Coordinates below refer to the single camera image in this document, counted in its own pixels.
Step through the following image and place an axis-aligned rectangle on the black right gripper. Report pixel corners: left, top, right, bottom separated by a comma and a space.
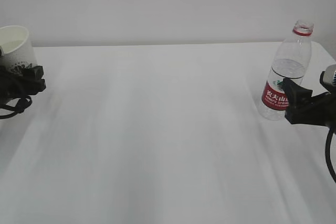
282, 78, 335, 127

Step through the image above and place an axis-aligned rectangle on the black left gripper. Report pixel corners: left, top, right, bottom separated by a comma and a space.
1, 66, 46, 103

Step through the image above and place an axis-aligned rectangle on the white paper cup green logo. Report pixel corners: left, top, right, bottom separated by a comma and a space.
1, 25, 37, 76

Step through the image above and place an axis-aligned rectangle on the clear water bottle red label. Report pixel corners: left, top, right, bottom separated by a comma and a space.
258, 20, 314, 121

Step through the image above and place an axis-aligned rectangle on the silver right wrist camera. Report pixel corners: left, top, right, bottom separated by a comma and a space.
320, 65, 336, 93

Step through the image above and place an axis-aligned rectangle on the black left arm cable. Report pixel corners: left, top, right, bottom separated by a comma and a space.
0, 71, 34, 120

